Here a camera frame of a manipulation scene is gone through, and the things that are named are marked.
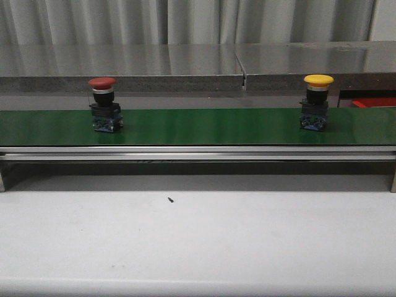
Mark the grey stone slab left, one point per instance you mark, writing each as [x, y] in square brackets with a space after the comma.
[137, 68]

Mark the grey stone slab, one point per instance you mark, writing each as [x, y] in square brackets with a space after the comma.
[137, 68]
[354, 65]

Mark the green conveyor belt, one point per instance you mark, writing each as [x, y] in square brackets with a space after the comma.
[245, 126]

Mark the red plastic tray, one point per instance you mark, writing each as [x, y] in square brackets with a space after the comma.
[375, 102]

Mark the grey stone slab right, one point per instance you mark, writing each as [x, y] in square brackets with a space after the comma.
[354, 65]

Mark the left metal conveyor leg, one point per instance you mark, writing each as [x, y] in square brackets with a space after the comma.
[5, 177]

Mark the metal conveyor leg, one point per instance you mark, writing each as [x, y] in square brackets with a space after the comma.
[392, 174]
[5, 177]

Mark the right metal conveyor leg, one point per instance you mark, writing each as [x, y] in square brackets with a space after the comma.
[392, 174]

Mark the grey pleated curtain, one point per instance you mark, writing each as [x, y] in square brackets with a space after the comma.
[194, 22]

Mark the aluminium conveyor frame rail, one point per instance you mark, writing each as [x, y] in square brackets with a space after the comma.
[202, 153]

